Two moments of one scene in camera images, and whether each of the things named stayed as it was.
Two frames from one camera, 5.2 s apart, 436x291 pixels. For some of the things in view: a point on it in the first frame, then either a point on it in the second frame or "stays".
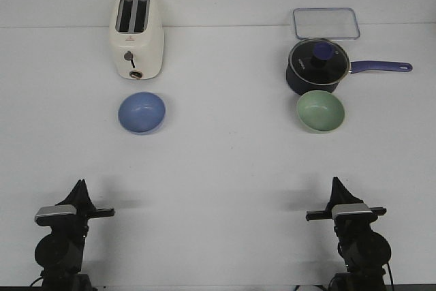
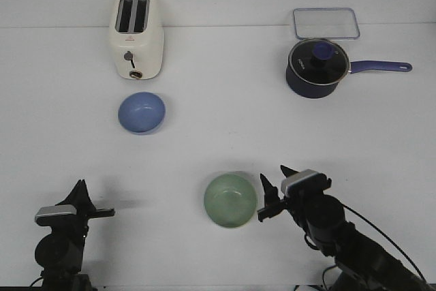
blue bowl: x=142 y=112 stays
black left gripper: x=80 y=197 stays
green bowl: x=320 y=111 to x=230 y=200
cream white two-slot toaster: x=136 y=27 stays
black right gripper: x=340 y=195 to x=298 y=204
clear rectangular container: x=325 y=23 stays
